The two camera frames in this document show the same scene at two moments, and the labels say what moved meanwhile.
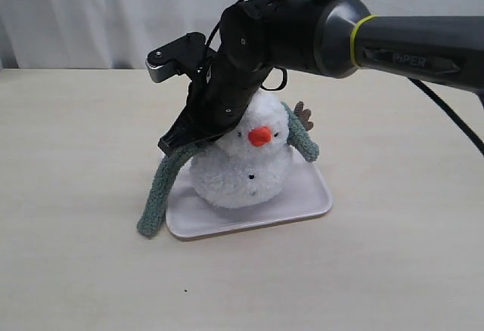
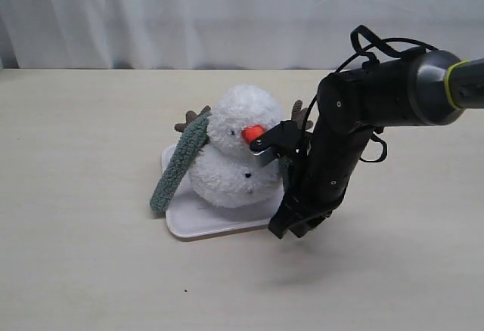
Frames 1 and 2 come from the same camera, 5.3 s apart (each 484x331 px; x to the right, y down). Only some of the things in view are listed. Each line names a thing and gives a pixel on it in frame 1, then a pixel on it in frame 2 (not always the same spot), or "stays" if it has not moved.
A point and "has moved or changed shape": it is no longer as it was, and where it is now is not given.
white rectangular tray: (304, 195) stays
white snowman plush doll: (250, 164) stays
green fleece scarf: (166, 167) has moved or changed shape
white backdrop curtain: (112, 18) stays
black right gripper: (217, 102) to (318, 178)
